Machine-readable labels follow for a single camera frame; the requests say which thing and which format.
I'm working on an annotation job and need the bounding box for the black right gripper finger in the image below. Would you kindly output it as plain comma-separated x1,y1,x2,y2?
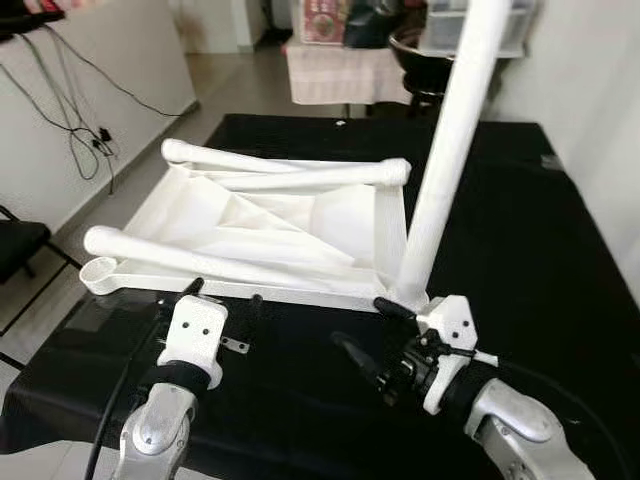
331,331,391,391
371,296,421,325

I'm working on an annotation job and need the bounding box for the white plastic children table top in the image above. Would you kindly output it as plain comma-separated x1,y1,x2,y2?
78,160,433,311

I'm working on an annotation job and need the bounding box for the black tablecloth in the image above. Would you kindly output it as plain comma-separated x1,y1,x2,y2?
0,112,640,471

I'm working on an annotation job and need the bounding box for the clear plastic tape patch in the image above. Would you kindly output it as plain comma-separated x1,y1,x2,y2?
75,295,161,336

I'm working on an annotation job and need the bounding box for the black folding chair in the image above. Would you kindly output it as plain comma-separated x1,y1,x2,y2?
0,205,81,371

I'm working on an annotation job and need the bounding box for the black round stool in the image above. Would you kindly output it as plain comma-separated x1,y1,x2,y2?
410,85,451,116

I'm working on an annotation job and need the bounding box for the pink checked cloth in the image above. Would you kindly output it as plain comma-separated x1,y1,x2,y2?
285,42,411,106

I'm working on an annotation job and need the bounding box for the black bag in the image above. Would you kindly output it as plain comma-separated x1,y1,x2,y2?
345,0,401,49

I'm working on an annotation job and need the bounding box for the clear plastic storage box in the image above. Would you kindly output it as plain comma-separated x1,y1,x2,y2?
420,0,536,56

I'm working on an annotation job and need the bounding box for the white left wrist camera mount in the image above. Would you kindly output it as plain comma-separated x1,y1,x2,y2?
158,295,229,393

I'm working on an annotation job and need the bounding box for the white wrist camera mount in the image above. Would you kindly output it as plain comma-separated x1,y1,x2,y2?
413,295,499,416
158,295,229,393

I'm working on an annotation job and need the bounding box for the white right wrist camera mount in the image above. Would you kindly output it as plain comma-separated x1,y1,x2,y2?
413,295,499,416

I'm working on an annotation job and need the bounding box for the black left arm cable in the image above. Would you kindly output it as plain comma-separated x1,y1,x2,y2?
85,300,166,480

